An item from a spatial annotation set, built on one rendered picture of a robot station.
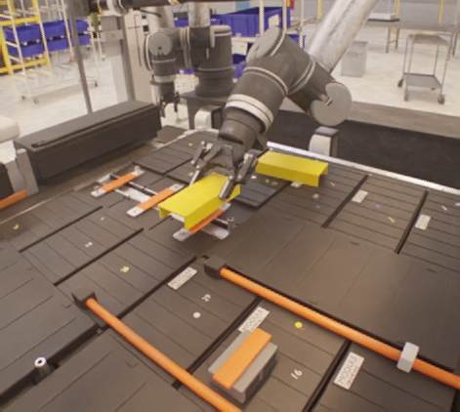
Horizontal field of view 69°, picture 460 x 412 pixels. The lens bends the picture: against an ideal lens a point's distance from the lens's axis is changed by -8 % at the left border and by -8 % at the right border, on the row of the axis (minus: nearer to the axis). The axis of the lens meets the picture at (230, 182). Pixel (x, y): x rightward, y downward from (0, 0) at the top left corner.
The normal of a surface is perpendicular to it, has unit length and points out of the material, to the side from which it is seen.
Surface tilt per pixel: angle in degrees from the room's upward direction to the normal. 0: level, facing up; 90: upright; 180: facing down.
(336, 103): 90
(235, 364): 0
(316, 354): 0
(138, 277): 0
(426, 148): 90
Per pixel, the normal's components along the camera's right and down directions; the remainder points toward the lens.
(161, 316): -0.04, -0.88
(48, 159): 0.79, 0.26
